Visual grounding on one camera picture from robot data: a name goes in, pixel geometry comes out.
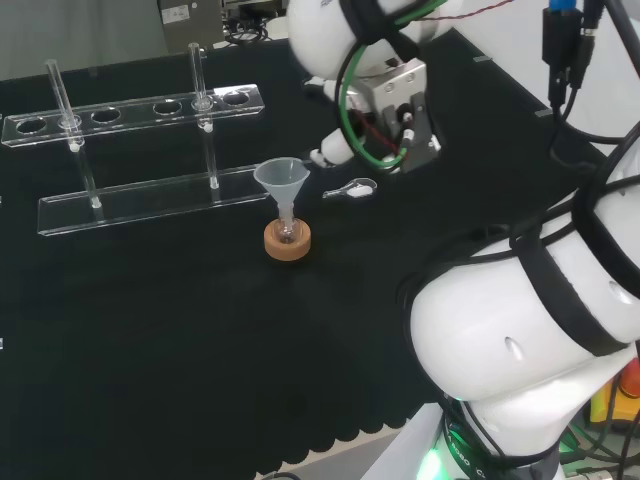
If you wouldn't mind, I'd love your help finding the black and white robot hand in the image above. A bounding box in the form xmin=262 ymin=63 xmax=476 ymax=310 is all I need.
xmin=302 ymin=74 xmax=357 ymax=170

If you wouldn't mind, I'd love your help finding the translucent plastic funnel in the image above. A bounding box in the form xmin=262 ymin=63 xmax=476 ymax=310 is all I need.
xmin=252 ymin=157 xmax=312 ymax=237

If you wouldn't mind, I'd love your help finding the clear acrylic funnel stand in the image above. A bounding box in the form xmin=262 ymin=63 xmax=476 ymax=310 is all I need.
xmin=0 ymin=43 xmax=275 ymax=237

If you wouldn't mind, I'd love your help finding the small round-bottom glass flask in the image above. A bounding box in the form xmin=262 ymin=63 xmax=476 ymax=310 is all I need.
xmin=275 ymin=214 xmax=300 ymax=247

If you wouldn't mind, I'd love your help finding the grey metal box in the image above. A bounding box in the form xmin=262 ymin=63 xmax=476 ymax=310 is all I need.
xmin=156 ymin=0 xmax=224 ymax=50

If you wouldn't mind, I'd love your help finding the black bench cloth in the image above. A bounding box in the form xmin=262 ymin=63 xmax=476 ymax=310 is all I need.
xmin=0 ymin=27 xmax=616 ymax=480

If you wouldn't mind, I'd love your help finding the yellow stop button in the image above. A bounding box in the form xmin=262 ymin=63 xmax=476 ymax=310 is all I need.
xmin=588 ymin=369 xmax=640 ymax=427

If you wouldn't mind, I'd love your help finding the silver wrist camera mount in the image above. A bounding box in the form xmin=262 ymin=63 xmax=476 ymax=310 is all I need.
xmin=356 ymin=58 xmax=444 ymax=175

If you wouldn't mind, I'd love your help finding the cork ring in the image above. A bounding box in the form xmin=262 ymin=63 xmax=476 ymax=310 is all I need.
xmin=263 ymin=218 xmax=314 ymax=262

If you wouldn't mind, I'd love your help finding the black cable with plugs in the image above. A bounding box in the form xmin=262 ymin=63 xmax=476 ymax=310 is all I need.
xmin=541 ymin=0 xmax=640 ymax=169

